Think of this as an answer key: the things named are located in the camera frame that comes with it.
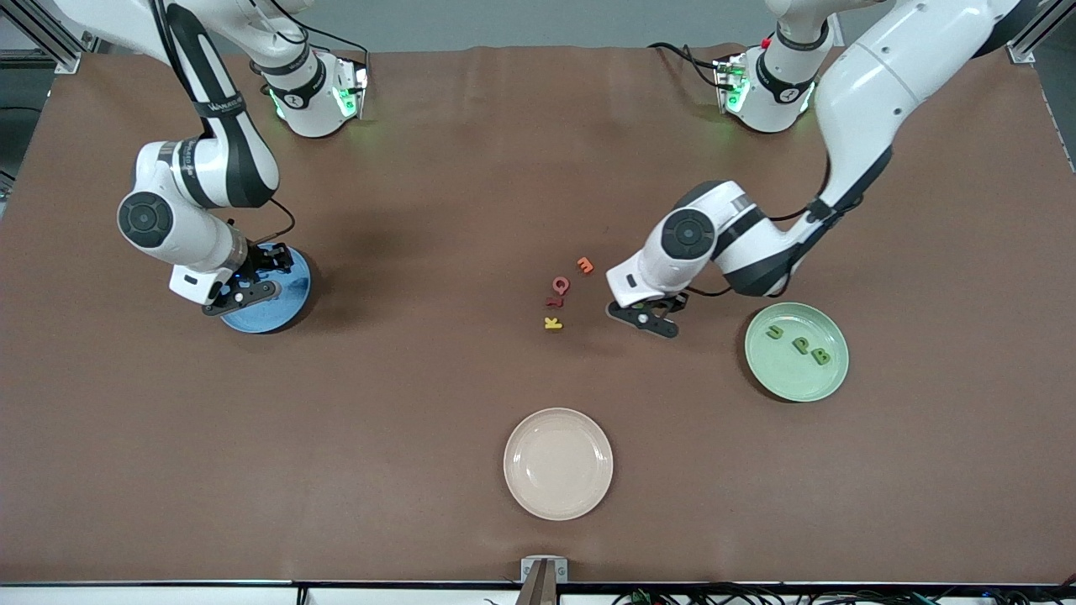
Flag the blue plate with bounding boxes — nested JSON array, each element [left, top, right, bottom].
[[219, 243, 312, 334]]

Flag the mint green plate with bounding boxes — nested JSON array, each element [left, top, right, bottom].
[[744, 302, 850, 403]]

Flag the brown table cover mat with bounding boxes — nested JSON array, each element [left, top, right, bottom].
[[0, 42, 1076, 585]]

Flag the beige plate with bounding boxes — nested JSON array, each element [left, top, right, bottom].
[[503, 408, 614, 522]]

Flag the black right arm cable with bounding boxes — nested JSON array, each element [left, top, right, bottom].
[[150, 0, 297, 249]]

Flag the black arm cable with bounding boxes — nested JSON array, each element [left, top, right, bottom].
[[150, 0, 297, 249], [683, 155, 833, 299]]

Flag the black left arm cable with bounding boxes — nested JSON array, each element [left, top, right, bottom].
[[683, 155, 833, 299]]

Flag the black right base cable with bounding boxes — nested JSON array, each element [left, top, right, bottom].
[[269, 0, 372, 72]]

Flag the black base cable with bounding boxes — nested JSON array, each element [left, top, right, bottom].
[[646, 40, 725, 90], [269, 0, 372, 72]]

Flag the black left base cable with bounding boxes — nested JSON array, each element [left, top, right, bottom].
[[646, 40, 725, 90]]

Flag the aluminium frame post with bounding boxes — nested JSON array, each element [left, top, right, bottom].
[[1005, 17, 1076, 65], [0, 0, 114, 75]]

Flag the black cable bundle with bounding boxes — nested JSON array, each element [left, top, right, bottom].
[[609, 576, 1076, 605]]

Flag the grey metal mounting bracket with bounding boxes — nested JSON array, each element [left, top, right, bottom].
[[514, 556, 570, 605]]

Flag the white table edge rail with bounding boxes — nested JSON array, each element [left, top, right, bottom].
[[0, 584, 1076, 605]]

